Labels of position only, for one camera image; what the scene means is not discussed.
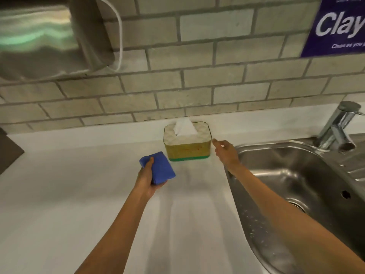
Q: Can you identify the person's right hand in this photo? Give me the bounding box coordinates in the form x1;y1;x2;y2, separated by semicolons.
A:
212;139;240;169

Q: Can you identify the person's left hand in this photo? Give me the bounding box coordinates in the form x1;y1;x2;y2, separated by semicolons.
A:
134;157;168;201

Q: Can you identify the blue cloth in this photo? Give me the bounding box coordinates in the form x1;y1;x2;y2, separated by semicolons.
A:
139;152;176;185

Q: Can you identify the person's right forearm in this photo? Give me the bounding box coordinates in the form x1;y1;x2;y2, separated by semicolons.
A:
227;162;365;274

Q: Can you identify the person's left forearm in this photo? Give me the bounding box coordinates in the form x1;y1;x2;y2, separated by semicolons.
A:
75;188;149;274

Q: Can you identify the yellow green tissue box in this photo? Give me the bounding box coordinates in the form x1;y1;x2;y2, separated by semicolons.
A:
163;121;212;162

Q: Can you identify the white tissue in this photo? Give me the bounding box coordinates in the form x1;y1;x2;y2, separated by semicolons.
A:
173;117;198;137

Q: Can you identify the stainless steel sink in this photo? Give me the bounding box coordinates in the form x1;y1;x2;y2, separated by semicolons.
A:
225;133;365;274

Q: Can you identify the chrome faucet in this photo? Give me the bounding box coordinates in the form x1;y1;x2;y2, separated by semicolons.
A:
314;101;365;153

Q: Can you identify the dark grey object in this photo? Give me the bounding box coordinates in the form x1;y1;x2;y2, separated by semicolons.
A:
0;128;25;175

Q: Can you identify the white cable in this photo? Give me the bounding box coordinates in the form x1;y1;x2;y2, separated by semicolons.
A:
94;0;124;72

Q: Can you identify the purple wall sign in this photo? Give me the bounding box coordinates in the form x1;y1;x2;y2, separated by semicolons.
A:
300;0;365;58

